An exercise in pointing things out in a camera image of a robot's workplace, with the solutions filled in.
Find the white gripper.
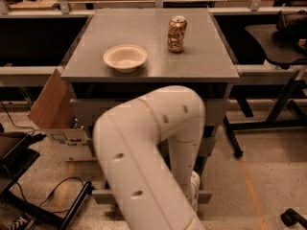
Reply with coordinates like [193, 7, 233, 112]
[190, 171, 201, 212]

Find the grey bottom drawer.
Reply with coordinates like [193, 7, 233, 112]
[91, 156, 213, 205]

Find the grey drawer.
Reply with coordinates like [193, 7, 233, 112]
[70, 99, 229, 127]
[91, 156, 213, 205]
[87, 137, 216, 157]

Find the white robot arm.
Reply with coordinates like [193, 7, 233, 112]
[93, 86, 205, 230]

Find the grey middle drawer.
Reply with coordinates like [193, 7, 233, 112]
[87, 137, 216, 157]

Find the grey top drawer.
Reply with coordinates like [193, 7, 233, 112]
[70, 99, 229, 127]

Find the grey drawer cabinet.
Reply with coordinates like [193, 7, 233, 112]
[60, 7, 240, 181]

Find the black caster wheel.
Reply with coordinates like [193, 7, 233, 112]
[280, 208, 307, 229]

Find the white printed box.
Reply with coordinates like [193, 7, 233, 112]
[46, 128, 96, 161]

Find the white paper bowl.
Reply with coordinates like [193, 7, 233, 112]
[103, 44, 148, 73]

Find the brown cardboard box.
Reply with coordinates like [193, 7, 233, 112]
[28, 69, 75, 129]

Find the gold soda can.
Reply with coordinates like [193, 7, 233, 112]
[167, 15, 187, 53]

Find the black office chair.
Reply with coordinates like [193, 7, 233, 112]
[246, 10, 307, 69]

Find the black white sneaker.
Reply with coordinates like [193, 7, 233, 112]
[5, 213, 33, 230]

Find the black stand base left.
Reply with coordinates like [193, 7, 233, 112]
[0, 131, 97, 230]

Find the black table leg frame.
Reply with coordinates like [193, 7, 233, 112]
[224, 78, 307, 158]

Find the black floor cable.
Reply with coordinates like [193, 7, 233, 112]
[0, 100, 36, 133]

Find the grey aluminium rail frame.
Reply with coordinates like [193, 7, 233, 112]
[0, 0, 307, 88]

